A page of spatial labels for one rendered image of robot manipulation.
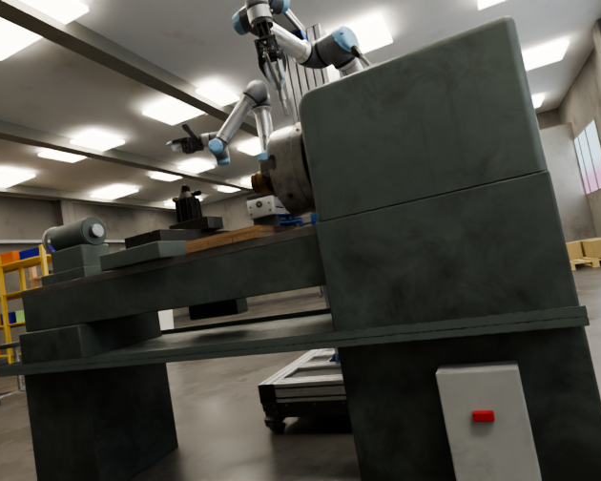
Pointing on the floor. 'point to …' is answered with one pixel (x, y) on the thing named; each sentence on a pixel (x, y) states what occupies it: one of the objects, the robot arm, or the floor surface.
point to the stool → (17, 376)
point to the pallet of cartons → (594, 251)
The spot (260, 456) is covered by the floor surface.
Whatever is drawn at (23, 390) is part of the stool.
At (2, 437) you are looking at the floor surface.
